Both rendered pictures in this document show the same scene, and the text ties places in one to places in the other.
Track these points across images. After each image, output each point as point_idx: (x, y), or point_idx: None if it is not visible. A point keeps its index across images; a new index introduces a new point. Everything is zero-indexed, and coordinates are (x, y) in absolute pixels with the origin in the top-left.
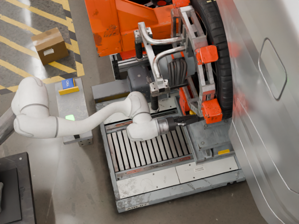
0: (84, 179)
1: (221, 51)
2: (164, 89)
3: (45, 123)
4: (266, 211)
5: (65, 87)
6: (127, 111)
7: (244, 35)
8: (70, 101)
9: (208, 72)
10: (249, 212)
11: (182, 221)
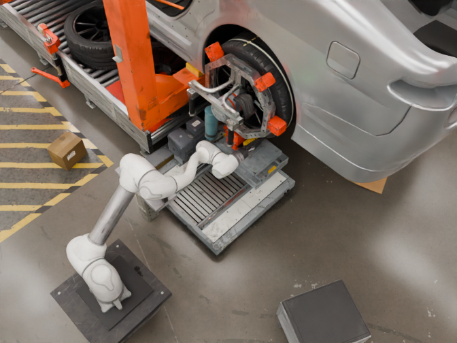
0: (171, 245)
1: (273, 75)
2: (242, 120)
3: (167, 182)
4: (352, 171)
5: None
6: (206, 156)
7: (305, 50)
8: None
9: (267, 95)
10: (310, 206)
11: (268, 236)
